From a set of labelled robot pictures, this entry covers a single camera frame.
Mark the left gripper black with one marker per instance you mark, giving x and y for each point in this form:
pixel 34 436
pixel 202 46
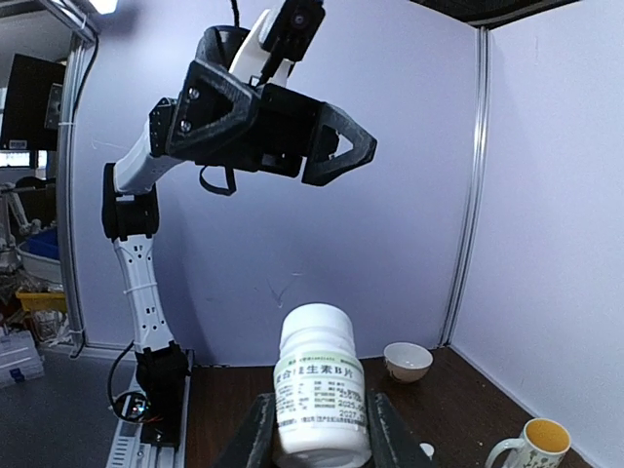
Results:
pixel 214 123

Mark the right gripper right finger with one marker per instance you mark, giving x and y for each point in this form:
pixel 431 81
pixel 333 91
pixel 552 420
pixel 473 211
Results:
pixel 392 443

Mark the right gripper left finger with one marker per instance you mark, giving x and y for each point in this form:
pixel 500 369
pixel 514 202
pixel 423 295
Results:
pixel 253 443

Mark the small white bottle cap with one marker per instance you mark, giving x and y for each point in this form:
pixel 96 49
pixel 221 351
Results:
pixel 427 449

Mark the small white bottle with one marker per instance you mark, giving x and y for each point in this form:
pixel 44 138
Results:
pixel 319 387

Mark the floral mug yellow inside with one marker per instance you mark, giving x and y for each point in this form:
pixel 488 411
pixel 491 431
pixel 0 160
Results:
pixel 543 443

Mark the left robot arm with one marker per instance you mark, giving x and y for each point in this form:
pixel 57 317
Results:
pixel 130 213

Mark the small white tea cup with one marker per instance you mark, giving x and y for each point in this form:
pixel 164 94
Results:
pixel 407 362

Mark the clear plastic parts box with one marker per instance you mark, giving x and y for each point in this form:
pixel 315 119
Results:
pixel 19 359

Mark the yellow bin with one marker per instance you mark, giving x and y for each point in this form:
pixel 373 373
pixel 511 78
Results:
pixel 41 301

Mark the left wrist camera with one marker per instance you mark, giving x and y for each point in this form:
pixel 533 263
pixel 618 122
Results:
pixel 290 28

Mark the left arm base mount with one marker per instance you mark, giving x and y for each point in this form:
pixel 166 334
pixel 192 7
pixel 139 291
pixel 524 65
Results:
pixel 160 375

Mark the aluminium front rail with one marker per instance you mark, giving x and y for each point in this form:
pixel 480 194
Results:
pixel 151 445

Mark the left aluminium frame post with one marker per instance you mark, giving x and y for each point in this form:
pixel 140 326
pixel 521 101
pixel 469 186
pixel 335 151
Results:
pixel 75 74

